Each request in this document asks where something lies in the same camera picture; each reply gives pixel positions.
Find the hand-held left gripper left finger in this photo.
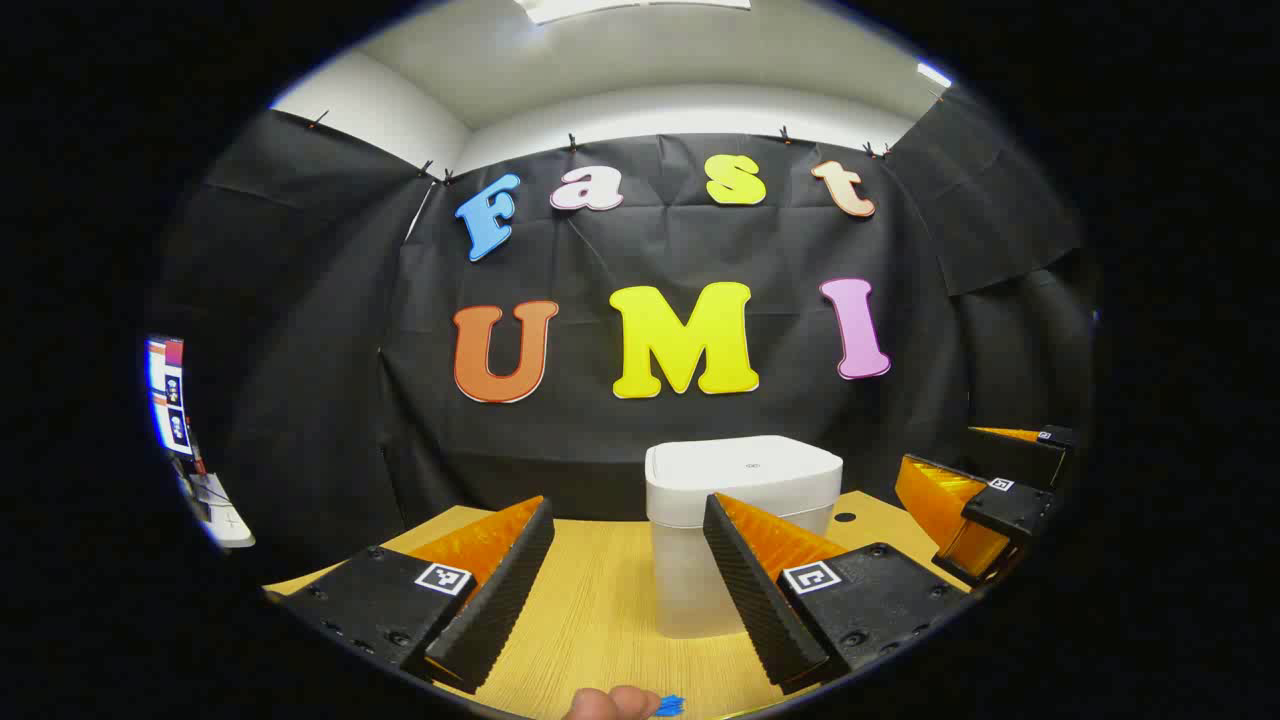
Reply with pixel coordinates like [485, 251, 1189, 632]
[262, 495, 557, 696]

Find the black backdrop cloth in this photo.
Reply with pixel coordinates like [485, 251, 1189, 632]
[150, 85, 1101, 576]

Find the wooden desktop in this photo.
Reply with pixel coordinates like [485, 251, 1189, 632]
[262, 490, 1001, 720]

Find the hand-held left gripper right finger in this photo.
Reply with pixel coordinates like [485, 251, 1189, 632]
[703, 492, 976, 696]

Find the computer monitor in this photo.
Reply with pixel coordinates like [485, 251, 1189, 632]
[146, 335, 198, 461]

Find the white desktop garbage bin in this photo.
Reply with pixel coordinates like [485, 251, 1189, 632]
[645, 435, 844, 641]

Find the large ceiling light panel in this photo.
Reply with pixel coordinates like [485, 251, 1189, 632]
[515, 0, 753, 26]

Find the white side table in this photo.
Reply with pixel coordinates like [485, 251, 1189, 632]
[180, 465, 257, 549]

